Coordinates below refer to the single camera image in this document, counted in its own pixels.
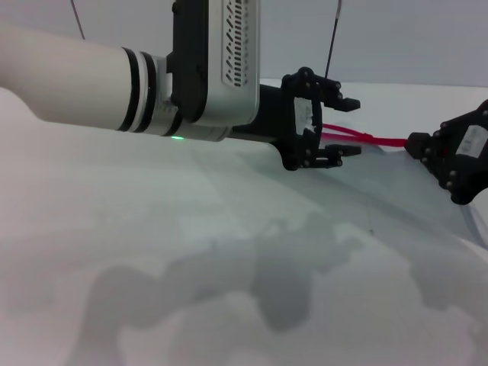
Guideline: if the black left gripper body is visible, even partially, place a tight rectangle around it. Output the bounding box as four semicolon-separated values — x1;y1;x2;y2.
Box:
231;67;325;172

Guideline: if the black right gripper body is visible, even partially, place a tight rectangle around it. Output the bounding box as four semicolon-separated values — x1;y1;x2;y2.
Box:
437;115;488;207

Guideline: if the transparent document bag red zipper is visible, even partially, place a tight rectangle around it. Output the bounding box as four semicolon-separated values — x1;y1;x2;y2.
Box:
266;122;488;247

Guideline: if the thin black hanging cable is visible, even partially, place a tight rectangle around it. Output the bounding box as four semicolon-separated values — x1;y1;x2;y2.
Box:
325;0;343;79

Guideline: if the grey black wrist camera box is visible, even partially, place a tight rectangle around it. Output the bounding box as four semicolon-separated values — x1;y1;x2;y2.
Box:
165;0;262;128

